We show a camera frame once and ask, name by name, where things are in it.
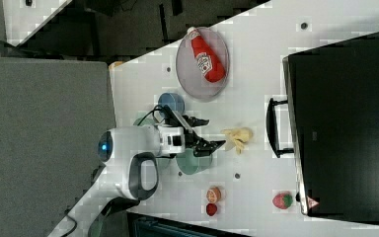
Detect grey partition panel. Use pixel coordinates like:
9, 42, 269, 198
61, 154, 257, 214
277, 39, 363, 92
0, 57, 115, 237

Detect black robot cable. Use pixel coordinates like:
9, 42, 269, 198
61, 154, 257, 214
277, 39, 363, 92
135, 104, 169, 127

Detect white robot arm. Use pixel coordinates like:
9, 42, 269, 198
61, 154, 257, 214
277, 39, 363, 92
47, 114, 225, 237

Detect plush strawberry toy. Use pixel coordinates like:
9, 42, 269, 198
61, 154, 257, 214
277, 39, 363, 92
272, 192, 293, 209

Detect pink round plate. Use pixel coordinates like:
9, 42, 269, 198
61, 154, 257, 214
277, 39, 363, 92
176, 27, 230, 101

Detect plush peeled banana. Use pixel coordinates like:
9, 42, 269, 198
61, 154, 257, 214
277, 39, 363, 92
221, 127, 253, 155

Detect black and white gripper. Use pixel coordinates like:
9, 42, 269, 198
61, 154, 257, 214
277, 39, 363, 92
157, 116, 226, 157

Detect green perforated bowl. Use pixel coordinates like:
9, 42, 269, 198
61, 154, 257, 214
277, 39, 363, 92
133, 118, 213, 175

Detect blue cup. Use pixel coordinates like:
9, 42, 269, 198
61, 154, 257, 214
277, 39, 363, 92
158, 93, 185, 115

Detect small red toy fruit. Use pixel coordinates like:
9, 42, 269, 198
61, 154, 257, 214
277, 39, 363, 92
206, 203, 218, 216

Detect red ketchup bottle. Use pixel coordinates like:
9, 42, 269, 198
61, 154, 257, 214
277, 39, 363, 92
188, 27, 226, 83

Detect black toaster oven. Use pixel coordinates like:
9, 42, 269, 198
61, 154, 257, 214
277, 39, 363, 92
266, 32, 379, 225

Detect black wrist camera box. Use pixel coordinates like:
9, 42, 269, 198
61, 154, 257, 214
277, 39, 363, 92
162, 106, 192, 133

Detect orange slice toy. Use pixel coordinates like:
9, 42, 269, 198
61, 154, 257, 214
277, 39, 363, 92
206, 187, 221, 203

